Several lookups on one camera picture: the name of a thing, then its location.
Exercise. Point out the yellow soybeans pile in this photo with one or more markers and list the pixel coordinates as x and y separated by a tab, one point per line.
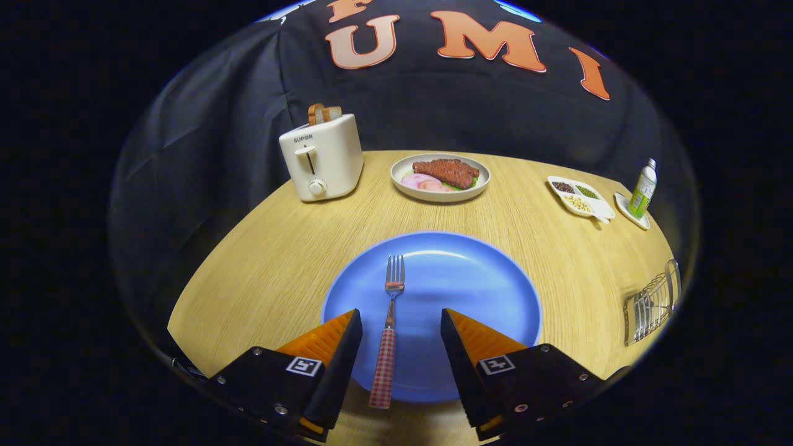
577	204

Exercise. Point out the brown steak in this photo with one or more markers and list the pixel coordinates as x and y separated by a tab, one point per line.
447	171

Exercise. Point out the green beans pile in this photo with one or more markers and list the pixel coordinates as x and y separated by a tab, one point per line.
587	192

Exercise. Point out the blue plate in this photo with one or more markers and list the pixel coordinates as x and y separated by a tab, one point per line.
471	279

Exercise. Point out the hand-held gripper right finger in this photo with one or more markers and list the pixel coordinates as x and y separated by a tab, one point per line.
461	371

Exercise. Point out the white toaster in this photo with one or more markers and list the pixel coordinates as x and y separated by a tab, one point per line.
331	161

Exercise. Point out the small white tray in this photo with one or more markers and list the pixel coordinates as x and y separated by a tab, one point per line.
622	207

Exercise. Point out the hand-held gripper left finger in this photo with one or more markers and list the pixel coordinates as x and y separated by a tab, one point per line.
344	365

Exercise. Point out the pink ham slices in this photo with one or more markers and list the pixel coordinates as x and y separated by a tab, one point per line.
418	181

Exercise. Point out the green label bottle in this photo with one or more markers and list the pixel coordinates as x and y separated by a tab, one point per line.
642	189

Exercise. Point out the toasted bread slice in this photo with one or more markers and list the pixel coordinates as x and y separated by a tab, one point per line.
314	114
333	113

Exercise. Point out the white divided dish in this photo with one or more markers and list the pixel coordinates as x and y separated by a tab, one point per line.
602	210

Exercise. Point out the green lettuce leaf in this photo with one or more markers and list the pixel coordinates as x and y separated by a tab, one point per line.
469	184

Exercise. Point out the dark red beans pile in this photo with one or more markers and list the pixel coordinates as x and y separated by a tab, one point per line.
562	186

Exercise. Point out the beige food plate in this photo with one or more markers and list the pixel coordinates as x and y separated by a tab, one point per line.
440	196

